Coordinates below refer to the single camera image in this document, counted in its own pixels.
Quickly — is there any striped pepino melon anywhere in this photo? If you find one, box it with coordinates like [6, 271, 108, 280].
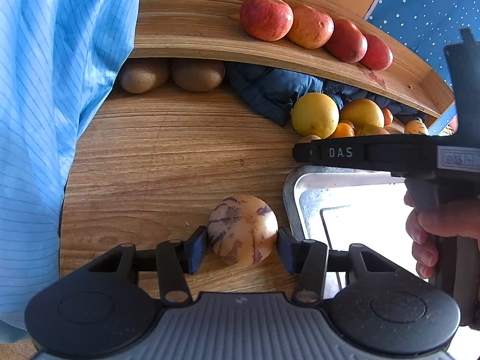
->
[208, 195, 279, 267]

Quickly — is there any small orange tangerine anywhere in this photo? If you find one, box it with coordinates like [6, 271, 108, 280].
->
[329, 122, 355, 138]

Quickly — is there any yellow lemon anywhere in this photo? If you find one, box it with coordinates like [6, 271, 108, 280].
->
[290, 93, 339, 139]

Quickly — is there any right hand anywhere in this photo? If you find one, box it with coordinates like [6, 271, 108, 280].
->
[406, 199, 479, 279]

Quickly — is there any orange fruit far right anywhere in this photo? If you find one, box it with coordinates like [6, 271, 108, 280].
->
[404, 119, 430, 136]

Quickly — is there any metal tray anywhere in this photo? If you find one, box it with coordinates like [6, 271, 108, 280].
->
[282, 165, 416, 274]

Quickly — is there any small tangerine behind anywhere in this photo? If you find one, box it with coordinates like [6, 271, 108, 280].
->
[382, 108, 394, 127]

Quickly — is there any large yellow pear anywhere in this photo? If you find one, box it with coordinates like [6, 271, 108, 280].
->
[340, 98, 385, 128]

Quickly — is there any red apple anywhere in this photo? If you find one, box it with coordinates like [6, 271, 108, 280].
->
[287, 5, 335, 50]
[360, 34, 394, 71]
[239, 0, 294, 41]
[325, 19, 368, 63]

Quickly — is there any blue dotted cloth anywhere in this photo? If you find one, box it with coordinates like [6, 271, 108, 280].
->
[365, 0, 480, 136]

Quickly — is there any dark blue jacket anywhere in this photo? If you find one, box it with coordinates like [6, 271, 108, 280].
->
[224, 62, 426, 127]

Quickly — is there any brown kiwi left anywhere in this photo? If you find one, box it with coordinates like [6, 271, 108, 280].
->
[118, 58, 169, 94]

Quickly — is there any brown kiwi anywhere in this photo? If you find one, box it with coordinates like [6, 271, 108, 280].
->
[118, 58, 169, 94]
[171, 58, 224, 92]

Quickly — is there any brown kiwi right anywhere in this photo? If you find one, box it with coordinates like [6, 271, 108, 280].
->
[171, 58, 224, 92]

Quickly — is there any wooden shelf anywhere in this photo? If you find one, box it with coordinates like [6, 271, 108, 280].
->
[131, 0, 455, 118]

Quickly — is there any light blue striped sleeve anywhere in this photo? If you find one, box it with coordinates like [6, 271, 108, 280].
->
[0, 0, 139, 344]

